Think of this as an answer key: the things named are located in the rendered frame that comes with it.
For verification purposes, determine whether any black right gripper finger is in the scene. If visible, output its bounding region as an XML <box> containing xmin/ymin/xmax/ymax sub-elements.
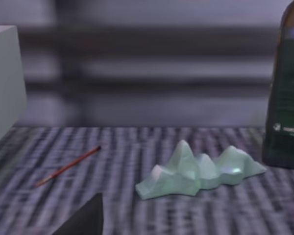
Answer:
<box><xmin>49</xmin><ymin>192</ymin><xmax>104</xmax><ymax>235</ymax></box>

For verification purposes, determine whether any white box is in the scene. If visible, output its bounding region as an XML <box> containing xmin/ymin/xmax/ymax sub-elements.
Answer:
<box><xmin>0</xmin><ymin>25</ymin><xmax>28</xmax><ymax>150</ymax></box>

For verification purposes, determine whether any thin red-brown paintbrush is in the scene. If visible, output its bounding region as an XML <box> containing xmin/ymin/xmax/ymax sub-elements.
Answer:
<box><xmin>36</xmin><ymin>145</ymin><xmax>102</xmax><ymax>187</ymax></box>

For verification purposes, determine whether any pale green mountain-shaped brush rest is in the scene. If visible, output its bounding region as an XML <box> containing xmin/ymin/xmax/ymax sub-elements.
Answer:
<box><xmin>135</xmin><ymin>140</ymin><xmax>268</xmax><ymax>200</ymax></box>

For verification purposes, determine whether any dark green glass bottle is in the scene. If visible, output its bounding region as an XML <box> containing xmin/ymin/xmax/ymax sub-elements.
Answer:
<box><xmin>261</xmin><ymin>0</ymin><xmax>294</xmax><ymax>170</ymax></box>

